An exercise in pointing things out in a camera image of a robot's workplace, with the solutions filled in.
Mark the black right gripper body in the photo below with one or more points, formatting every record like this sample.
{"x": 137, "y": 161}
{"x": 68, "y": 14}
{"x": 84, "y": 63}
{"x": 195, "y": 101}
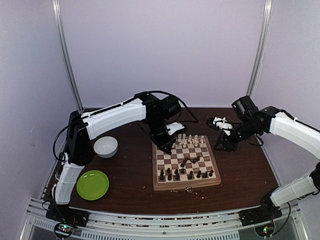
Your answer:
{"x": 233, "y": 144}

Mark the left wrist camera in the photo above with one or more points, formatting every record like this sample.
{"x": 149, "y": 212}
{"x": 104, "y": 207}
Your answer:
{"x": 176, "y": 128}

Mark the green plate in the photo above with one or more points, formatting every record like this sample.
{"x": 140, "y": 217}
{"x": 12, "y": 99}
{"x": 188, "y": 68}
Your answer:
{"x": 92, "y": 185}

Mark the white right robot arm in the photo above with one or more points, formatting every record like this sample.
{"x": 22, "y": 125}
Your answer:
{"x": 288, "y": 136}

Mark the aluminium front frame rail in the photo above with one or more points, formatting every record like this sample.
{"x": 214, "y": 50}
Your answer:
{"x": 221, "y": 225}

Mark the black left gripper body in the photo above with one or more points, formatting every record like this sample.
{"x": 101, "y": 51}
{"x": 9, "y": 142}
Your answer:
{"x": 159, "y": 139}

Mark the aluminium corner frame post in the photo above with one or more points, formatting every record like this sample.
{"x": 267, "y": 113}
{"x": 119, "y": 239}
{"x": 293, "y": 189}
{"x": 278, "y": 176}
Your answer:
{"x": 56, "y": 4}

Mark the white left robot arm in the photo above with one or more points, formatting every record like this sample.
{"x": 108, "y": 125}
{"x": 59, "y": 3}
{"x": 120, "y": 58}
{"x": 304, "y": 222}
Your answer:
{"x": 85, "y": 127}

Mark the dark rook chess piece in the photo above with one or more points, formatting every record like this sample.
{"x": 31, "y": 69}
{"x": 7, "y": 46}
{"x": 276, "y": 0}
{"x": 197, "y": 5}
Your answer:
{"x": 162, "y": 177}

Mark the white ceramic bowl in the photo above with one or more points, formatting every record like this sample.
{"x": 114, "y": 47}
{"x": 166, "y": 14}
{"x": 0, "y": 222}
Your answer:
{"x": 106, "y": 147}

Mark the wooden chess board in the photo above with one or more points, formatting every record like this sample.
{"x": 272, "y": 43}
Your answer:
{"x": 191, "y": 164}

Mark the right aluminium corner post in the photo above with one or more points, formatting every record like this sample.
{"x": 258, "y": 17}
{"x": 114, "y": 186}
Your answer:
{"x": 261, "y": 47}

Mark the dark knight chess piece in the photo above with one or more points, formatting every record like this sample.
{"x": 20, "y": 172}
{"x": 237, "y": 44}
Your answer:
{"x": 169, "y": 177}

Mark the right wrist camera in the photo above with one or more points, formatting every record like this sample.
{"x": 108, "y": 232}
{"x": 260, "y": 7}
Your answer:
{"x": 217, "y": 123}

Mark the dark corner rook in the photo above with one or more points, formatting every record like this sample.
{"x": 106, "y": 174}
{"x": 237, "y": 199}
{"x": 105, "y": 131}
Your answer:
{"x": 211, "y": 173}

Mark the dark knight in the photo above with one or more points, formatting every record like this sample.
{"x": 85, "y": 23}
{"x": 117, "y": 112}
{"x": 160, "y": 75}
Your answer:
{"x": 205, "y": 175}

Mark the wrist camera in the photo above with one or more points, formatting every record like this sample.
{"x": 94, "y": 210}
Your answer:
{"x": 217, "y": 123}
{"x": 176, "y": 128}

